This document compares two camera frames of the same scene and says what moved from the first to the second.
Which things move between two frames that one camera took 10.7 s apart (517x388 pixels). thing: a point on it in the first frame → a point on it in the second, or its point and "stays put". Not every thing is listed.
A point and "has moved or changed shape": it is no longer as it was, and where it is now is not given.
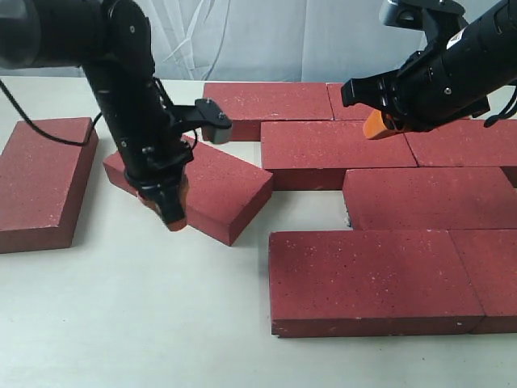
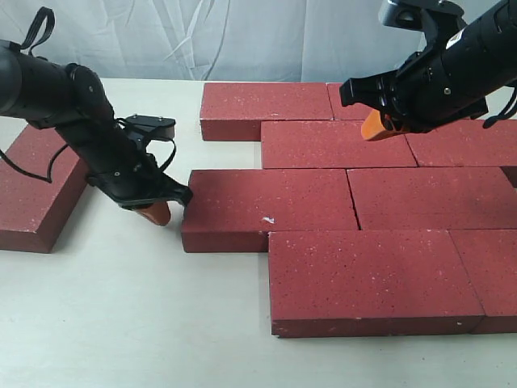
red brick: [223, 194] has moved or changed shape
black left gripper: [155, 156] → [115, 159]
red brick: [42, 183] stays put
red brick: [365, 283] stays put
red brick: [247, 104] stays put
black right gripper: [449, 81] stays put
